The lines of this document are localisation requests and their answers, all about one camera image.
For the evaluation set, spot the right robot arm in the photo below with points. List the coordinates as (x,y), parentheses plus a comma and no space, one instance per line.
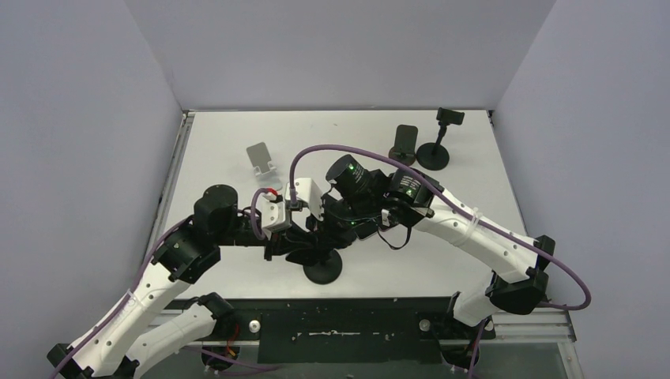
(407,197)

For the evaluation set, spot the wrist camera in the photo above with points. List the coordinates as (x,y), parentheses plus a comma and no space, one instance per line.
(275,215)
(309,194)

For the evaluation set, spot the tall black tripod stand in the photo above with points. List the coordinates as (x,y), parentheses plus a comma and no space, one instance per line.
(319,257)

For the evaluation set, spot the black round base stand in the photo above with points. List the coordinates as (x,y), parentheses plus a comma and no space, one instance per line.
(433,156)

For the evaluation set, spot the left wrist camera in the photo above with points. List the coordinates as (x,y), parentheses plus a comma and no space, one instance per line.
(275,215)

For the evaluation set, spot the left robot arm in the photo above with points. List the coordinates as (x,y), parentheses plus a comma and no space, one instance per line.
(122,344)

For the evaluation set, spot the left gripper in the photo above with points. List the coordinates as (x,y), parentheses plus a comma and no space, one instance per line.
(284,240)

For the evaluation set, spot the phone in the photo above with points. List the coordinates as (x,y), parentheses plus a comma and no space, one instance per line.
(365,228)

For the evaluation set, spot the wooden base phone stand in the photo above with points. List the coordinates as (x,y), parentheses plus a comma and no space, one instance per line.
(404,146)

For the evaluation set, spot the white metal phone stand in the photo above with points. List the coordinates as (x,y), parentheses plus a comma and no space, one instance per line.
(261,161)

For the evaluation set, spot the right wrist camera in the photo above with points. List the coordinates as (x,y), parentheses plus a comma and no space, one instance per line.
(309,194)

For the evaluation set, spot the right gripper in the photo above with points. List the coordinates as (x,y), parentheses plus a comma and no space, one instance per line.
(329,218)

